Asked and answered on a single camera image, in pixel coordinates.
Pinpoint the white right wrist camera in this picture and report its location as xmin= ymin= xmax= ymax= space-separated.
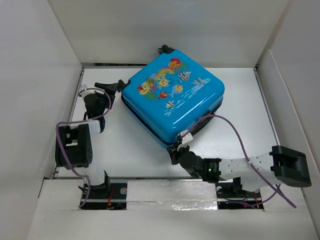
xmin=177 ymin=130 xmax=193 ymax=151

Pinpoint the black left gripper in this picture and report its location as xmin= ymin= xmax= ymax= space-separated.
xmin=94 ymin=83 xmax=119 ymax=116

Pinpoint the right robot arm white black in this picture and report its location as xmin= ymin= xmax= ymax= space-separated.
xmin=166 ymin=145 xmax=312 ymax=197

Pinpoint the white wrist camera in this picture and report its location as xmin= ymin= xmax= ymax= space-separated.
xmin=177 ymin=130 xmax=193 ymax=151
xmin=78 ymin=85 xmax=95 ymax=99

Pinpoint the metal base rail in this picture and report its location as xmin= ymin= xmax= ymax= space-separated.
xmin=79 ymin=176 xmax=265 ymax=211

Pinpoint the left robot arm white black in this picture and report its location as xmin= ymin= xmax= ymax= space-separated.
xmin=54 ymin=80 xmax=127 ymax=199

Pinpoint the blue kids suitcase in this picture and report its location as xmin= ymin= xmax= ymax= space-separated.
xmin=121 ymin=45 xmax=225 ymax=146

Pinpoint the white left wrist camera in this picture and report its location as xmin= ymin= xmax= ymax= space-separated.
xmin=78 ymin=85 xmax=95 ymax=99

